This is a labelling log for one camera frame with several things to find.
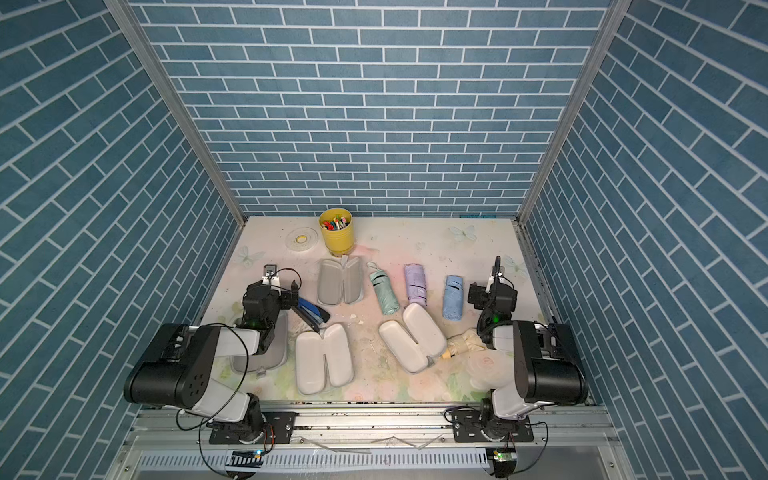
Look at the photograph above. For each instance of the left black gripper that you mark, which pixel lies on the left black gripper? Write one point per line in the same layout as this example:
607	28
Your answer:
288	300

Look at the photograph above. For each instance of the grey sleeve back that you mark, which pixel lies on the grey sleeve back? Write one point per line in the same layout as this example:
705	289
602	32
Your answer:
340	281

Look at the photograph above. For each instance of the white sleeve case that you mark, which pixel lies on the white sleeve case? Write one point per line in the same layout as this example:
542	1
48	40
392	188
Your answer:
414	341

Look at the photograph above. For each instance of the mint green umbrella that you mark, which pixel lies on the mint green umbrella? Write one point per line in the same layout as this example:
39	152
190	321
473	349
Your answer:
383	290

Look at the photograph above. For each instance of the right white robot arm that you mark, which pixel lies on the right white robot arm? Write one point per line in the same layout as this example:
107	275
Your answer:
546	368

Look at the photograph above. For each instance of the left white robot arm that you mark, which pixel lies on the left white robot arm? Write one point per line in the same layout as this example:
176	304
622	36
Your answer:
175	368

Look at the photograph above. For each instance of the blue stapler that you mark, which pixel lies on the blue stapler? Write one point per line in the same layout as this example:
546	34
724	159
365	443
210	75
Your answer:
314	316

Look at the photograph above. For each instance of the white open sleeve centre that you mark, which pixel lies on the white open sleeve centre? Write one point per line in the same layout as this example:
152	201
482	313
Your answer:
322	358

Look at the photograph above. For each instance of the clear tape roll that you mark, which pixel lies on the clear tape roll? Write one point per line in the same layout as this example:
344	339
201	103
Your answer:
301	239

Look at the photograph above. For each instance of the yellow pen cup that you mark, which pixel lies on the yellow pen cup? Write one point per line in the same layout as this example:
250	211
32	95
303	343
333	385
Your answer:
337	230

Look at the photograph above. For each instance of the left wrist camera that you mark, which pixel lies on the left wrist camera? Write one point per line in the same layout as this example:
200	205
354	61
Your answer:
270	275

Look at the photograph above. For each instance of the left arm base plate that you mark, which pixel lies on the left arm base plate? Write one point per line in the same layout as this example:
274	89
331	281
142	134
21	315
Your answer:
268	428

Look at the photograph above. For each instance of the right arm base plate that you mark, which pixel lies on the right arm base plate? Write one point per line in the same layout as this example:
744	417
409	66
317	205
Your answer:
472	426

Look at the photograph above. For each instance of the aluminium front rail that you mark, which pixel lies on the aluminium front rail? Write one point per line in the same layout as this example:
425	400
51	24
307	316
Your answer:
346	426

